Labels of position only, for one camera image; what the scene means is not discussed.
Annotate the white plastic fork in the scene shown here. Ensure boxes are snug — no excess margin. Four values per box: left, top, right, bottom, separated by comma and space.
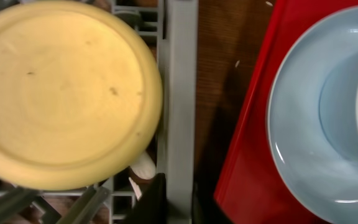
129, 177, 142, 200

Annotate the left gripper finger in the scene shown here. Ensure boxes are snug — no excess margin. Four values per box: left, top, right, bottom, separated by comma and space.
123, 173, 167, 224

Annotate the red plastic tray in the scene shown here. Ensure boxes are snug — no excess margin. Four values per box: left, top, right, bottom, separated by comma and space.
214, 0, 358, 224

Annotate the light blue plate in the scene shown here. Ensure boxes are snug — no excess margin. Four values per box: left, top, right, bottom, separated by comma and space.
266, 6, 358, 223

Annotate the grey dishwasher rack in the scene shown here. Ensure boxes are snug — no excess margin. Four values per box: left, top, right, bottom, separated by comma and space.
0, 1, 197, 223

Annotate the white plastic spoon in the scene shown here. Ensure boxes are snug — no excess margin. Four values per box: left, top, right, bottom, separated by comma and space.
129, 151, 157, 180

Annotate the yellow plastic cup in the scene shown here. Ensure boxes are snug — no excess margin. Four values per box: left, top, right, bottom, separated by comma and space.
0, 1, 163, 190

